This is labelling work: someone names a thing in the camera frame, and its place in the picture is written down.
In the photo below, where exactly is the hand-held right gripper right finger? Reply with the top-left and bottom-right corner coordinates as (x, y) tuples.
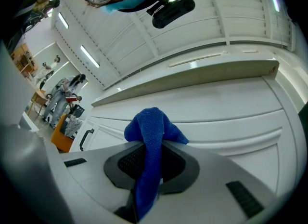
(141, 141), (281, 224)

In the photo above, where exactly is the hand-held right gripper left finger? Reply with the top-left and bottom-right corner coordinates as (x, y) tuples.
(60, 142), (146, 213)

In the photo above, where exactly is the white cabinet door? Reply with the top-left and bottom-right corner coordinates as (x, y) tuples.
(83, 116), (130, 152)
(69, 119), (86, 153)
(173, 108), (291, 196)

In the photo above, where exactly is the blue cloth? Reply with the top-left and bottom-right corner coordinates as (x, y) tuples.
(124, 107), (190, 221)

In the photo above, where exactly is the black white patterned pillow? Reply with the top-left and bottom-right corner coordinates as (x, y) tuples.
(60, 114), (84, 139)

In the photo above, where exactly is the white vanity cabinet with sink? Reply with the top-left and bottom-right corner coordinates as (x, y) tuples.
(69, 54), (305, 197)

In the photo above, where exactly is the wooden table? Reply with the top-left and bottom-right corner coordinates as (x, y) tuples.
(26, 89), (50, 117)

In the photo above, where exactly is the wooden shelf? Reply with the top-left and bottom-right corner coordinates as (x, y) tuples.
(10, 43), (39, 78)

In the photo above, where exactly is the person's black shirt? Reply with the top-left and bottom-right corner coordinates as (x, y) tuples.
(3, 0), (61, 53)

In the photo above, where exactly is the black head camera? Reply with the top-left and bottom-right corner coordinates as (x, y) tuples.
(146, 0), (196, 29)

